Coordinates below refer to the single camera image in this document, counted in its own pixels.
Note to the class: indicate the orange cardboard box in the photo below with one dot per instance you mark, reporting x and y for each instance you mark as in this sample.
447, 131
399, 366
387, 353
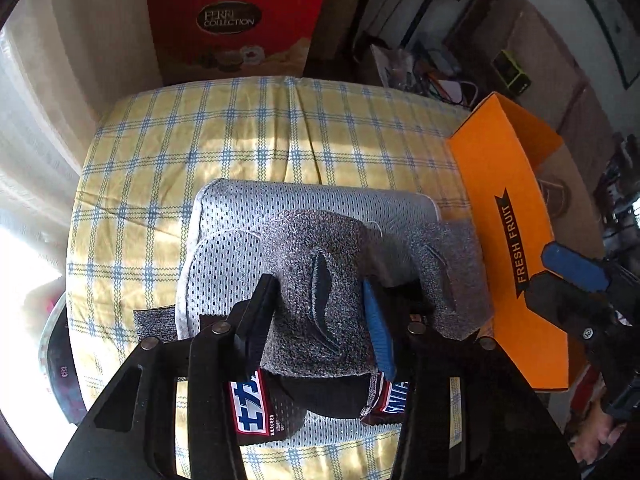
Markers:
495, 175

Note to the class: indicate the light grey mesh bag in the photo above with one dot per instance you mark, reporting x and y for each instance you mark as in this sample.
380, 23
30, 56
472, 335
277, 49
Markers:
230, 270

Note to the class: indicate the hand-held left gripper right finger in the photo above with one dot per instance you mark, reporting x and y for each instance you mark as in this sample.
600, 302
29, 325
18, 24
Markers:
379, 330

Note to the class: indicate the dark round object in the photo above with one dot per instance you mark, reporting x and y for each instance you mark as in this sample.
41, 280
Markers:
60, 360

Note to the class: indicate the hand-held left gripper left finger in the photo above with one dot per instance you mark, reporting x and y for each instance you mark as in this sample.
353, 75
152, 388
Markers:
252, 330

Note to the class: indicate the white curtain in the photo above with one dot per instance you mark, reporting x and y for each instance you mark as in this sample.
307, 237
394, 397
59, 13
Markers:
75, 85

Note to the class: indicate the grey knit cloth piece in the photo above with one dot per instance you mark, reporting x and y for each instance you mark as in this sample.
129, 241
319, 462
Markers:
155, 324

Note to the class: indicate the grey knit slipper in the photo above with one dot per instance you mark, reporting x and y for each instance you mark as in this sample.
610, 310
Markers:
440, 270
305, 260

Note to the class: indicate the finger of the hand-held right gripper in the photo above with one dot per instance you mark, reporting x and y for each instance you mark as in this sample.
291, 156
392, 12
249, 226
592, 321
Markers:
575, 266
550, 302

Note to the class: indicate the brown snack bar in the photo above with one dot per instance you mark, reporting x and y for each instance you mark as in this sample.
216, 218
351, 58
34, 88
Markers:
391, 400
250, 405

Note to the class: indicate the red gift box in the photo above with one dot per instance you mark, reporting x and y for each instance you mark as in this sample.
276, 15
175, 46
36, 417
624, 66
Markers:
175, 20

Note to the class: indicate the green portable device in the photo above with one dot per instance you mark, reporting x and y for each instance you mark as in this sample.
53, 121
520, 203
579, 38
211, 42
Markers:
510, 72

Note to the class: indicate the yellow plaid tablecloth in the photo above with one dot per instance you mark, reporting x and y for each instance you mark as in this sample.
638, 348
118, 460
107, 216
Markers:
200, 135

